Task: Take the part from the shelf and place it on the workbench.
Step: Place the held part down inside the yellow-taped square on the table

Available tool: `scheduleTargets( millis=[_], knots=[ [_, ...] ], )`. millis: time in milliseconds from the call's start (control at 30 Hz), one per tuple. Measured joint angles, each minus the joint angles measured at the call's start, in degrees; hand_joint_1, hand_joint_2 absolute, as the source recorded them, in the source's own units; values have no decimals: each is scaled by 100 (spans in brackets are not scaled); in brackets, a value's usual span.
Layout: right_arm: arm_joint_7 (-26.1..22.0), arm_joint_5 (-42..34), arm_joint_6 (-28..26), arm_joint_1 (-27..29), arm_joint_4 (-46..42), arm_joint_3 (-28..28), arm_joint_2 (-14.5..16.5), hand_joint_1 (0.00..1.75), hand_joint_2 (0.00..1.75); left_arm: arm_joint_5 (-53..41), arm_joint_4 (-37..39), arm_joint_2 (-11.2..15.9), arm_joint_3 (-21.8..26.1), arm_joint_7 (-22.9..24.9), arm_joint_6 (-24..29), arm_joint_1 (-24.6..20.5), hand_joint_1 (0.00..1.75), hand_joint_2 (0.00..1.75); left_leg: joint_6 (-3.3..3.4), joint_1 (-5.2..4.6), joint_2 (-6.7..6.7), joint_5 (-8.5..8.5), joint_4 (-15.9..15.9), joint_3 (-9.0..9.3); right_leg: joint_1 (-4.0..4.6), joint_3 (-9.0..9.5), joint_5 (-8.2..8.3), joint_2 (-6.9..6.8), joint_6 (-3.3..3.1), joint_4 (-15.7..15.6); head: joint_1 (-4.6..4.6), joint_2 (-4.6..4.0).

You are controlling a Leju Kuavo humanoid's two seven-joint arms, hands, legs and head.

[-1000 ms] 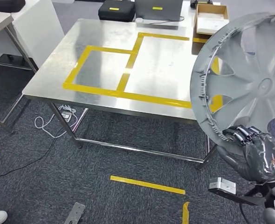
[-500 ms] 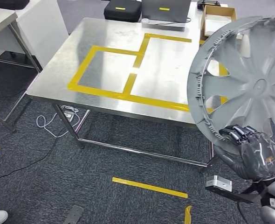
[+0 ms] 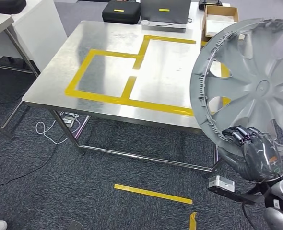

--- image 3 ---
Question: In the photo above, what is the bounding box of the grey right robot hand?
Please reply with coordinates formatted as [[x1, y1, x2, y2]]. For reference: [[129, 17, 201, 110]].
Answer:
[[217, 126, 283, 183]]

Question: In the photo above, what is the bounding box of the silver plastic wheel hubcap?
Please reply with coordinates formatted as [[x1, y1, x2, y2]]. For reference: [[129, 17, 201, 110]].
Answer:
[[189, 18, 283, 157]]

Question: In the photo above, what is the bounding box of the stainless steel workbench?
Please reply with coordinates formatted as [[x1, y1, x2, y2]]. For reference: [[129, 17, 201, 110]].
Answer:
[[22, 20, 225, 178]]

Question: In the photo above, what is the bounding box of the clear plastic hand wrap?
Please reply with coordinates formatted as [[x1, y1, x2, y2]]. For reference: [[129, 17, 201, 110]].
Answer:
[[243, 133, 283, 183]]

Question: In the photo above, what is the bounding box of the yellow floor tape strip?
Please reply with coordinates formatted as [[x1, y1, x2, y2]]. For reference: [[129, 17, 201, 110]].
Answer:
[[189, 211, 197, 230], [114, 184, 193, 206]]

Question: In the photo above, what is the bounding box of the cardboard box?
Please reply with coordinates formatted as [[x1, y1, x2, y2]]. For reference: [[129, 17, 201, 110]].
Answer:
[[201, 4, 239, 43]]

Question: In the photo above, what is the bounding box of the grey laptop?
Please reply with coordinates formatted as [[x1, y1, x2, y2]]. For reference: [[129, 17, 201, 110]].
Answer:
[[140, 0, 193, 33]]

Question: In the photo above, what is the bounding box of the yellow tape table marking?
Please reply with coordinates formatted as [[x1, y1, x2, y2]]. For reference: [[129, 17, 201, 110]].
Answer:
[[64, 34, 232, 117]]

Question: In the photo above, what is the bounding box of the black zip case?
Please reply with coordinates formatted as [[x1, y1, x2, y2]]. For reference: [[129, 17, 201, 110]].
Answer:
[[0, 0, 27, 15], [101, 0, 142, 25]]

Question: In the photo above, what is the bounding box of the white power strip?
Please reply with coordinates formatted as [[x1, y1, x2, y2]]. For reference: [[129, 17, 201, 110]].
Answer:
[[62, 116, 75, 128]]

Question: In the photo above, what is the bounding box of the black camera mounting bracket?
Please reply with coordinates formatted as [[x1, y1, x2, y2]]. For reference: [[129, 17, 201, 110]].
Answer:
[[208, 187, 272, 206]]

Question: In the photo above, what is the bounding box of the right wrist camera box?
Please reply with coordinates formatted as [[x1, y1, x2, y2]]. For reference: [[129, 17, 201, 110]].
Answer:
[[208, 175, 235, 194]]

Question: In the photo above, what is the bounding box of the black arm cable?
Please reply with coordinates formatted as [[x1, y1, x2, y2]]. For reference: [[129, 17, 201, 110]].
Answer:
[[242, 203, 257, 230]]

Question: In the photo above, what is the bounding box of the thin black laptop cable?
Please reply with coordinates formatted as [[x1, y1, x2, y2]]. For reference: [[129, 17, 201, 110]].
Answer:
[[153, 18, 193, 28]]

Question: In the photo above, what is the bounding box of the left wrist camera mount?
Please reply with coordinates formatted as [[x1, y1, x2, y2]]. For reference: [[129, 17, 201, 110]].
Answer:
[[68, 220, 84, 230]]

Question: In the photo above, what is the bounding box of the white coiled floor cable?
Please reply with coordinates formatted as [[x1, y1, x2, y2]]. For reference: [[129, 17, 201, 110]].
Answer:
[[35, 111, 81, 145]]

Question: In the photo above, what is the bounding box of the thin black floor cable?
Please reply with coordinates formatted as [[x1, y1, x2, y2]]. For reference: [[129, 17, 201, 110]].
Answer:
[[0, 126, 69, 193]]

